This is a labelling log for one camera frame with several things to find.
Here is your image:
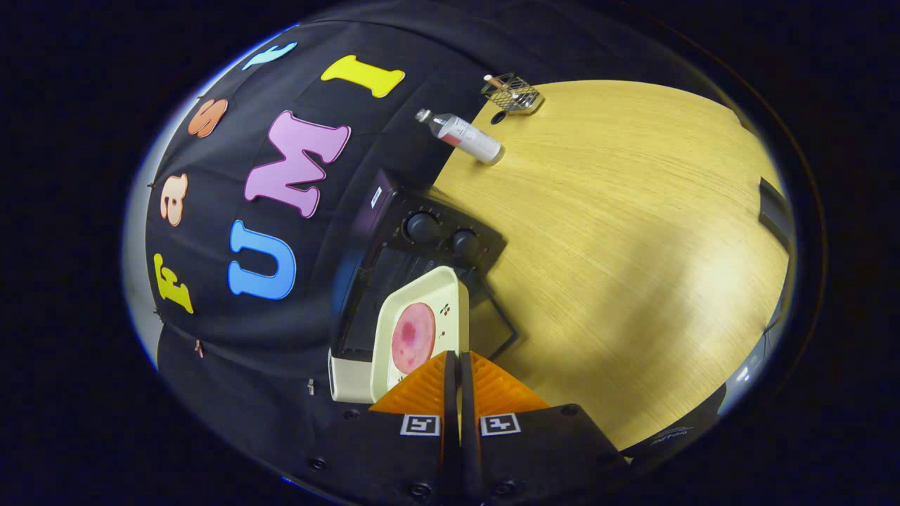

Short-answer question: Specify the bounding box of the white bread toaster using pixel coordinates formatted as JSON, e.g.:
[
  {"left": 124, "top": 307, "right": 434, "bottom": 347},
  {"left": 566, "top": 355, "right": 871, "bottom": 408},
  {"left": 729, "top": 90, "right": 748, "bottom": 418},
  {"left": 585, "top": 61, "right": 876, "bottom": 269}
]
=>
[{"left": 328, "top": 349, "right": 377, "bottom": 403}]

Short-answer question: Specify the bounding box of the clear plastic bottle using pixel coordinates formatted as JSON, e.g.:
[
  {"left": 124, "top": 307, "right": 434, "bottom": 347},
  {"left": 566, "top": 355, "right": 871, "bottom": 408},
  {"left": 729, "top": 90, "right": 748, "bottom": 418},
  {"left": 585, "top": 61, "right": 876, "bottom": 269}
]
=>
[{"left": 415, "top": 108, "right": 503, "bottom": 166}]

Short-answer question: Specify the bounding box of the pink ham slice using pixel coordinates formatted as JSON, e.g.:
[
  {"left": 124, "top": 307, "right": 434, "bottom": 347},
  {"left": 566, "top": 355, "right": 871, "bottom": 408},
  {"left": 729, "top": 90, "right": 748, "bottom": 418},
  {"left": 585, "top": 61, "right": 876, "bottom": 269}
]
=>
[{"left": 391, "top": 303, "right": 437, "bottom": 375}]

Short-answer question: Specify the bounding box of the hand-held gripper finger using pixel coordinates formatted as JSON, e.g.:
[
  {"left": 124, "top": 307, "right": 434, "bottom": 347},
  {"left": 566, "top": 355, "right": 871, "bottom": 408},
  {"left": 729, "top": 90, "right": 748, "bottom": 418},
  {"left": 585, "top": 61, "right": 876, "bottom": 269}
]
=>
[
  {"left": 281, "top": 350, "right": 462, "bottom": 506},
  {"left": 461, "top": 351, "right": 630, "bottom": 506}
]

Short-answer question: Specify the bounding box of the black toaster oven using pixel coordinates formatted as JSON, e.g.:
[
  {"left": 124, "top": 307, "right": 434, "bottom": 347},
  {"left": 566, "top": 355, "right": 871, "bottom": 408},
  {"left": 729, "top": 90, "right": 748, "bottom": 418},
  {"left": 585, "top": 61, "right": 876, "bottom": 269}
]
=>
[{"left": 329, "top": 169, "right": 521, "bottom": 366}]

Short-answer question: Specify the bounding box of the black backdrop cloth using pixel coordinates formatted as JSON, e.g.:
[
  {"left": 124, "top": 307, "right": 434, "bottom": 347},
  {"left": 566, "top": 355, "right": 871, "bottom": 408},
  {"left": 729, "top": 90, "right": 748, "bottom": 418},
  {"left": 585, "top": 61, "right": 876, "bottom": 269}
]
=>
[{"left": 144, "top": 0, "right": 704, "bottom": 450}]

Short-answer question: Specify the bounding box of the cream square tray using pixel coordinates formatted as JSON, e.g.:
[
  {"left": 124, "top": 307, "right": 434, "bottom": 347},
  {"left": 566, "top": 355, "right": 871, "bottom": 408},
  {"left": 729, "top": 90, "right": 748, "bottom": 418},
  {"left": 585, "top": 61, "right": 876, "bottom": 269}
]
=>
[{"left": 369, "top": 266, "right": 470, "bottom": 401}]

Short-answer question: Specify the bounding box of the metal wire basket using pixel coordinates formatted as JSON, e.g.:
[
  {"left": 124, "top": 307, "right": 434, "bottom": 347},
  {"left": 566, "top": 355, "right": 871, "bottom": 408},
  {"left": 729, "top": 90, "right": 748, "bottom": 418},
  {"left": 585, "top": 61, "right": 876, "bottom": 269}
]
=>
[{"left": 481, "top": 72, "right": 544, "bottom": 116}]

